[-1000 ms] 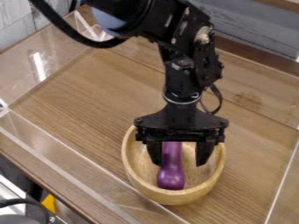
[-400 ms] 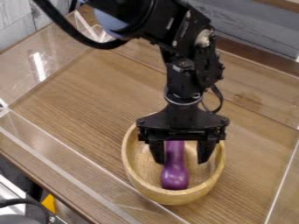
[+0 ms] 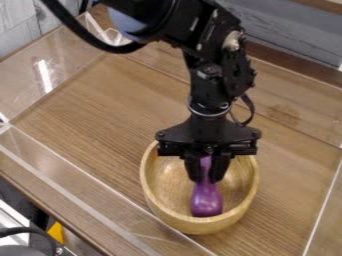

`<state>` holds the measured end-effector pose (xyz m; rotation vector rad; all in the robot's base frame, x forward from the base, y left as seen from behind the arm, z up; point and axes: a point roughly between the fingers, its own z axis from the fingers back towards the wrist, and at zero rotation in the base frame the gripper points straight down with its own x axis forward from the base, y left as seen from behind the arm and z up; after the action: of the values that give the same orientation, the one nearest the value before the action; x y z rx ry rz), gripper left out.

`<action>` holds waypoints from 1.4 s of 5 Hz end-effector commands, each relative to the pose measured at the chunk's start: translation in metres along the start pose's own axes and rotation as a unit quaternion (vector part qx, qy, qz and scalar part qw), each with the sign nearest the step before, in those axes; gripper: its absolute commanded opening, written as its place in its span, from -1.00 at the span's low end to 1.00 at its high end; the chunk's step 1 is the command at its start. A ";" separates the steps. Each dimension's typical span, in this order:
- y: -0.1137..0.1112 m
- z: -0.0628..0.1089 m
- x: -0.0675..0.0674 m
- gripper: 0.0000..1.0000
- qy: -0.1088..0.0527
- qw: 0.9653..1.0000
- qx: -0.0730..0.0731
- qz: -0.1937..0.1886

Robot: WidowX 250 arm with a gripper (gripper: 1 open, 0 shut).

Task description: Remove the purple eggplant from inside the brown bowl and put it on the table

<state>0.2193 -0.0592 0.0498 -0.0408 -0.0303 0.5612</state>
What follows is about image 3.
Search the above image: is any purple toy eggplant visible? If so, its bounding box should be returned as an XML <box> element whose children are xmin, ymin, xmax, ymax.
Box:
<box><xmin>191</xmin><ymin>156</ymin><xmax>223</xmax><ymax>217</ymax></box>

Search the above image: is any brown wooden bowl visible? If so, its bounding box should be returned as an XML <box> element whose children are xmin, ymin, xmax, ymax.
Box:
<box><xmin>139</xmin><ymin>141</ymin><xmax>261</xmax><ymax>235</ymax></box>

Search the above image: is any black cable bottom left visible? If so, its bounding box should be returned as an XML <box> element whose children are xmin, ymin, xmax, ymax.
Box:
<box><xmin>0</xmin><ymin>226</ymin><xmax>58</xmax><ymax>256</ymax></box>

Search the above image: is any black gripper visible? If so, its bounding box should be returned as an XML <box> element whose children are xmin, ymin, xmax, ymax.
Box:
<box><xmin>155</xmin><ymin>115</ymin><xmax>262</xmax><ymax>183</ymax></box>

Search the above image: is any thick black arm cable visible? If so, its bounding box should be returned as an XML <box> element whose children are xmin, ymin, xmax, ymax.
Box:
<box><xmin>39</xmin><ymin>0</ymin><xmax>146</xmax><ymax>54</ymax></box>

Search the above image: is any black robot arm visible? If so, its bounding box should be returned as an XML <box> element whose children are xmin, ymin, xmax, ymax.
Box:
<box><xmin>98</xmin><ymin>0</ymin><xmax>261</xmax><ymax>182</ymax></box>

